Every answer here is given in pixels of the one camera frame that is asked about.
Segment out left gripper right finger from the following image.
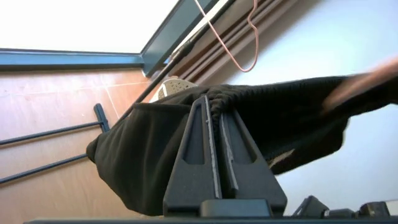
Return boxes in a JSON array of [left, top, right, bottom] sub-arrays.
[[221, 110, 287, 217]]

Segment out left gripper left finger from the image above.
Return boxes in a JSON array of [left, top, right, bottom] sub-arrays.
[[163, 95, 222, 217]]

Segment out black shorts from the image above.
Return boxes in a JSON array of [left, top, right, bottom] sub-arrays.
[[86, 74, 398, 217]]

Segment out pink clothes hanger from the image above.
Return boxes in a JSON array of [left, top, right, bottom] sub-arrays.
[[193, 0, 260, 73], [322, 57, 398, 113]]

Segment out white laundry basket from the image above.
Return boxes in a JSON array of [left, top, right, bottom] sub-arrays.
[[157, 77, 200, 103]]

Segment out black clothes rack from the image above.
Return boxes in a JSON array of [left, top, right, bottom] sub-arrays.
[[0, 0, 239, 185]]

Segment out brown curtain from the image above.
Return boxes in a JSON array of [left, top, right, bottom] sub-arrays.
[[167, 0, 299, 85]]

